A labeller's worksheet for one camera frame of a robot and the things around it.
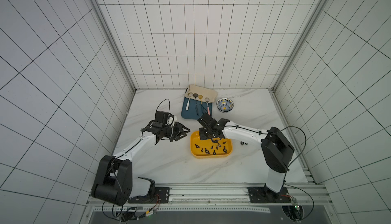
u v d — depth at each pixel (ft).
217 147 2.93
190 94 3.77
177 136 2.47
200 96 3.75
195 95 3.76
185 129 2.65
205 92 3.86
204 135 2.56
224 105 3.50
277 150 1.54
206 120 2.28
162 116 2.25
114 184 1.33
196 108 3.54
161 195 2.34
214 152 2.86
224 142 2.95
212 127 2.18
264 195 2.12
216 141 2.66
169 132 2.37
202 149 2.87
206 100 3.69
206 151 2.87
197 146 2.88
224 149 2.87
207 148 2.88
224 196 2.43
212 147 2.93
